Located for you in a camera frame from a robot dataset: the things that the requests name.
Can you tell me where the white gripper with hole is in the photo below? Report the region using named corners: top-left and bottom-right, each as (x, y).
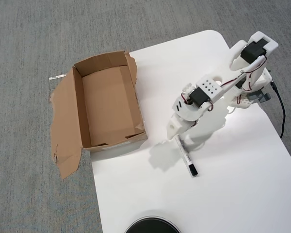
top-left (167, 114), bottom-right (194, 141)

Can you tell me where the white marker pen black cap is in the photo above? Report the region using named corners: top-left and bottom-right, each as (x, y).
top-left (176, 136), bottom-right (199, 179)

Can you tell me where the open brown cardboard box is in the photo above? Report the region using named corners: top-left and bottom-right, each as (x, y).
top-left (49, 50), bottom-right (149, 180)

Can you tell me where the black round disc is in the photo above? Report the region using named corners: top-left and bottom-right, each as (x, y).
top-left (124, 215), bottom-right (182, 233)

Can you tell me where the grey table clamp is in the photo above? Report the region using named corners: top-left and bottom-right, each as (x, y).
top-left (247, 91), bottom-right (272, 104)

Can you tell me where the black power cable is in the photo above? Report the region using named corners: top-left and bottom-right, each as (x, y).
top-left (270, 81), bottom-right (286, 139)

